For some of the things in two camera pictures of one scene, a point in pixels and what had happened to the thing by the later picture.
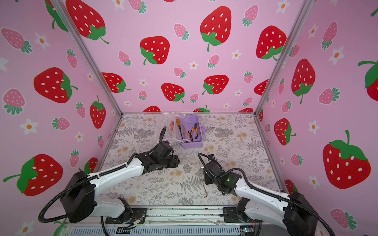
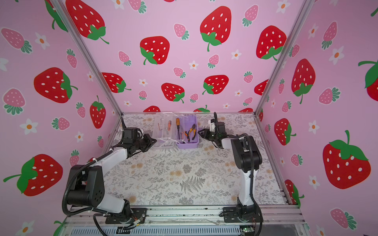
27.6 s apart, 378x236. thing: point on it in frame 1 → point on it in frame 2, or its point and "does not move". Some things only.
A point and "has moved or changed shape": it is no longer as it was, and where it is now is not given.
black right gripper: (205, 179) → (206, 132)
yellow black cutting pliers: (195, 127) has moved or changed shape
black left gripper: (174, 161) → (148, 140)
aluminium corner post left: (89, 55) does not move
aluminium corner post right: (302, 14) does not move
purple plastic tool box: (185, 129) has moved or changed shape
